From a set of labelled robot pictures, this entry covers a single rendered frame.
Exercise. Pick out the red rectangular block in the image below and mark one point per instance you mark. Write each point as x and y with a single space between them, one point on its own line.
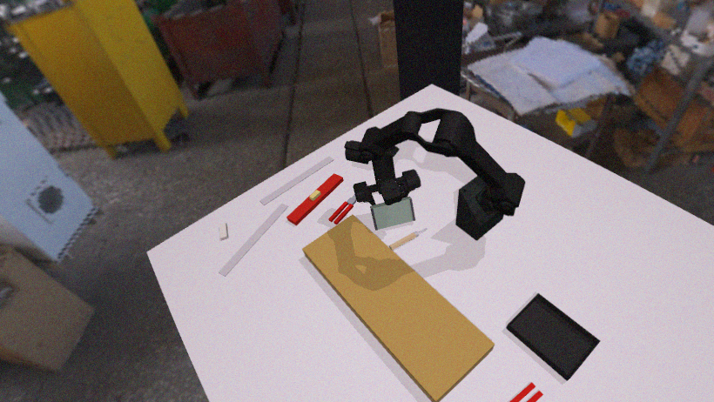
314 199

